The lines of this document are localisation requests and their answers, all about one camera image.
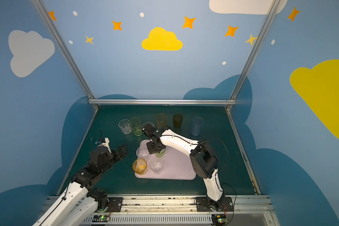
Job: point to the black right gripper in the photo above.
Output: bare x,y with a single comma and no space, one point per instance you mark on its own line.
155,147

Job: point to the short green glass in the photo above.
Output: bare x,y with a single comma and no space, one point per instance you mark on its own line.
160,153

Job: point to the tall amber tumbler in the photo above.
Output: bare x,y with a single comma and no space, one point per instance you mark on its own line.
161,119

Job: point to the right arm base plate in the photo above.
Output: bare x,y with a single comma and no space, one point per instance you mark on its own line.
205,204

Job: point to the aluminium back frame rail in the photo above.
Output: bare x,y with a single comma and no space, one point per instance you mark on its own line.
160,102

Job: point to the left green circuit board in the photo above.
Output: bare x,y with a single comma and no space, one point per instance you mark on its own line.
100,218

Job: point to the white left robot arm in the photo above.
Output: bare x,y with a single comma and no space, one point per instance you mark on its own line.
80,198

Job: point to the tall green tumbler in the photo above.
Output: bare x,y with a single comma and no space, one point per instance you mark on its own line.
136,125

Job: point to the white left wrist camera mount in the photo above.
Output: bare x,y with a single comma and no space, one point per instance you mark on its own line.
105,143

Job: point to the green circuit board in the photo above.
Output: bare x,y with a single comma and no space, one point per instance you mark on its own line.
100,218
219,220

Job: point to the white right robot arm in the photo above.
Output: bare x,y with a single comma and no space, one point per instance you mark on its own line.
202,156

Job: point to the right green circuit board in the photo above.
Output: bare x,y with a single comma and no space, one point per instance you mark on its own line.
219,220

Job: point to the aluminium frame post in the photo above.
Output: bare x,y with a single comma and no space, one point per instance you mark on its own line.
49,23
268,21

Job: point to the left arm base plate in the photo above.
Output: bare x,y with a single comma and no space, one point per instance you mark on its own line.
110,204

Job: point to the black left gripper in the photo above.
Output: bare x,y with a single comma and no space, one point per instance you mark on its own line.
116,153

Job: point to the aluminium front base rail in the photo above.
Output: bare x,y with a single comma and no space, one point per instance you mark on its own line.
180,210

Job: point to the pink plastic tray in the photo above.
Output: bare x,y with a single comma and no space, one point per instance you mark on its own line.
177,166

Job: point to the aluminium right frame post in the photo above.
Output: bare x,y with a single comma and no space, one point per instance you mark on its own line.
268,21

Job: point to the frosted blue tall tumbler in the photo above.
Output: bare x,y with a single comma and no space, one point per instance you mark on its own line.
197,125

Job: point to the aluminium left frame post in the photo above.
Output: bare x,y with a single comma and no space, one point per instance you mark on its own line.
49,23

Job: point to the clear faceted glass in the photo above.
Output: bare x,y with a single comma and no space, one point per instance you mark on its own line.
156,166
143,153
125,126
147,124

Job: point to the dark brown textured tall cup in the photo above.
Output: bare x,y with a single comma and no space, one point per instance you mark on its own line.
177,120

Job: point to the short yellow amber glass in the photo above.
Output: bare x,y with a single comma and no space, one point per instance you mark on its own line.
140,166

